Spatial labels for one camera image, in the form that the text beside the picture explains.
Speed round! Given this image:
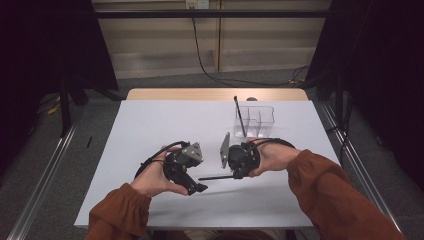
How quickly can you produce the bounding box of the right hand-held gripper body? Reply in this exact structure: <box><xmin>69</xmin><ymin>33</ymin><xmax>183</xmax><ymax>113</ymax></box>
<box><xmin>219</xmin><ymin>132</ymin><xmax>262</xmax><ymax>175</ymax></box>

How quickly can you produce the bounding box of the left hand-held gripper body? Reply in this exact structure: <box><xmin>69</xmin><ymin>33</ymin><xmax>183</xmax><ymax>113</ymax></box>
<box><xmin>162</xmin><ymin>141</ymin><xmax>204</xmax><ymax>184</ymax></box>

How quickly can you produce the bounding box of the clear plastic organizer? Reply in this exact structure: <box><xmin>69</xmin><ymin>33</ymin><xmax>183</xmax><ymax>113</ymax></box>
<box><xmin>233</xmin><ymin>105</ymin><xmax>276</xmax><ymax>140</ymax></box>

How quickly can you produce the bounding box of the person's right hand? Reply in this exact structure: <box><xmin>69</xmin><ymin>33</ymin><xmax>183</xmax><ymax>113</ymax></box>
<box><xmin>247</xmin><ymin>137</ymin><xmax>302</xmax><ymax>179</ymax></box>

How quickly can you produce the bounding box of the person's left hand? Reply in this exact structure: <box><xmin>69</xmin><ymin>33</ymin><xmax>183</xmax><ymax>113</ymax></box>
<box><xmin>129</xmin><ymin>145</ymin><xmax>190</xmax><ymax>199</ymax></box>

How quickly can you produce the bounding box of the white table board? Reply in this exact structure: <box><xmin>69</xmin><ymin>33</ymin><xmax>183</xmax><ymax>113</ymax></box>
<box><xmin>73</xmin><ymin>99</ymin><xmax>368</xmax><ymax>229</ymax></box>

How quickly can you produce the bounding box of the wooden table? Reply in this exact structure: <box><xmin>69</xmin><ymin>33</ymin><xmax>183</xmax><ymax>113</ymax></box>
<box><xmin>125</xmin><ymin>87</ymin><xmax>309</xmax><ymax>102</ymax></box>

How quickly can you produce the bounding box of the black stand pole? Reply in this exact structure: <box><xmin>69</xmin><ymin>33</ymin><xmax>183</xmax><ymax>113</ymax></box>
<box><xmin>58</xmin><ymin>76</ymin><xmax>73</xmax><ymax>138</ymax></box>
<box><xmin>334</xmin><ymin>73</ymin><xmax>346</xmax><ymax>129</ymax></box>

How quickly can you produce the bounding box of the yellow floor item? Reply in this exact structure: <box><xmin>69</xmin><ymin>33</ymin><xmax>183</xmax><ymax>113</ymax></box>
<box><xmin>46</xmin><ymin>103</ymin><xmax>63</xmax><ymax>116</ymax></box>

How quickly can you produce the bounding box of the black horizontal metal bar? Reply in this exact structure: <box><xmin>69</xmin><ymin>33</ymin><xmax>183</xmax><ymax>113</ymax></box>
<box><xmin>94</xmin><ymin>9</ymin><xmax>331</xmax><ymax>19</ymax></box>

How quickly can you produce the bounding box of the dark curtain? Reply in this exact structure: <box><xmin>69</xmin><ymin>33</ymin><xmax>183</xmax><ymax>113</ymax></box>
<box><xmin>306</xmin><ymin>0</ymin><xmax>424</xmax><ymax>191</ymax></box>
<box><xmin>0</xmin><ymin>0</ymin><xmax>119</xmax><ymax>174</ymax></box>

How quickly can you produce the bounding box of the left hand-held gripper cable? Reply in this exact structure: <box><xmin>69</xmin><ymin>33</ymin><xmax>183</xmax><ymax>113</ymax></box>
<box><xmin>134</xmin><ymin>140</ymin><xmax>190</xmax><ymax>179</ymax></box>

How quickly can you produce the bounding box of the hand-held gripper cable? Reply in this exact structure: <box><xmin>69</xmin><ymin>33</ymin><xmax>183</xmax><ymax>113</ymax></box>
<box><xmin>134</xmin><ymin>140</ymin><xmax>190</xmax><ymax>179</ymax></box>
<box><xmin>248</xmin><ymin>137</ymin><xmax>297</xmax><ymax>150</ymax></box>

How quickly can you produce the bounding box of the right hand-held gripper cable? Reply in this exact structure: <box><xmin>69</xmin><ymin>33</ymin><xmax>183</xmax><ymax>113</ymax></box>
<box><xmin>248</xmin><ymin>137</ymin><xmax>297</xmax><ymax>150</ymax></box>

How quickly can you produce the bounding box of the black cable beside table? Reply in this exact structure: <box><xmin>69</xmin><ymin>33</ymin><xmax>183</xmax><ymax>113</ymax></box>
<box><xmin>325</xmin><ymin>96</ymin><xmax>354</xmax><ymax>161</ymax></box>

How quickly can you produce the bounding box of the black wall cable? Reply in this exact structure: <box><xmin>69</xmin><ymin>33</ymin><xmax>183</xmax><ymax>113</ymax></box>
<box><xmin>191</xmin><ymin>16</ymin><xmax>311</xmax><ymax>88</ymax></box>

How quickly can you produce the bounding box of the aluminium rail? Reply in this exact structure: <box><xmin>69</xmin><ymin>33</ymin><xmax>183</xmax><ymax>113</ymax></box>
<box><xmin>319</xmin><ymin>101</ymin><xmax>406</xmax><ymax>240</ymax></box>
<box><xmin>6</xmin><ymin>106</ymin><xmax>86</xmax><ymax>240</ymax></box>

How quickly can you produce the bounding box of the white wall socket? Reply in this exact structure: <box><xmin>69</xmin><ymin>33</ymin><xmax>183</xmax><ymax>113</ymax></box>
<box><xmin>185</xmin><ymin>0</ymin><xmax>210</xmax><ymax>10</ymax></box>

